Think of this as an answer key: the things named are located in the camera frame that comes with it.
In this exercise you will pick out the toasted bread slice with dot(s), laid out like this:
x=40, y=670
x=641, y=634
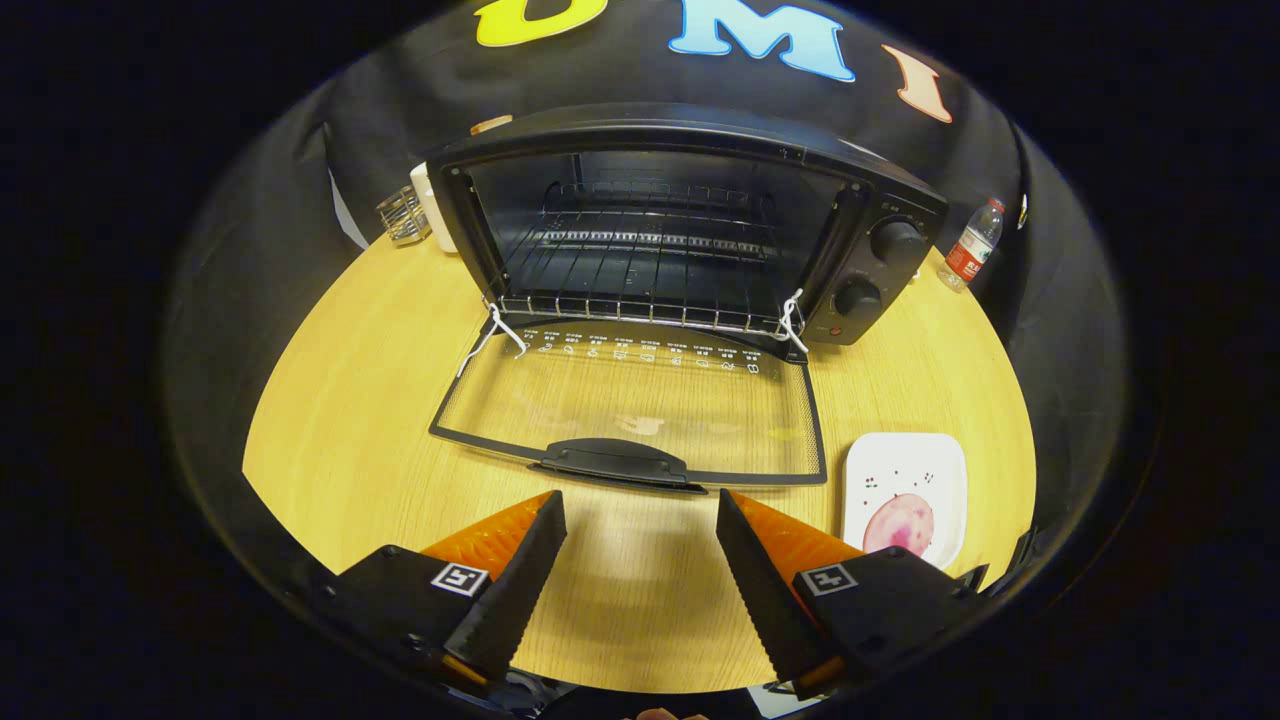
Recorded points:
x=490, y=124

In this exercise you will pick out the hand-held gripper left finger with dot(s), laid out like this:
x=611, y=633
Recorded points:
x=520, y=590

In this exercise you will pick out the pink ham slice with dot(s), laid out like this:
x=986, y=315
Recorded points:
x=900, y=522

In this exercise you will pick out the white bread toaster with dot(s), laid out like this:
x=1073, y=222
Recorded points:
x=430, y=205

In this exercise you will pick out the red label water bottle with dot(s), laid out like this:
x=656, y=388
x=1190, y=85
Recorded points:
x=968, y=250

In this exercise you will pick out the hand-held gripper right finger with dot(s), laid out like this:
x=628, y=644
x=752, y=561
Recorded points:
x=765, y=600

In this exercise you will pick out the black toaster oven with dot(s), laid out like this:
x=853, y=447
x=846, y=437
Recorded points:
x=880, y=275

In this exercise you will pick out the white square plate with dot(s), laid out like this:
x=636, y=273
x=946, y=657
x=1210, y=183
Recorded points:
x=900, y=462

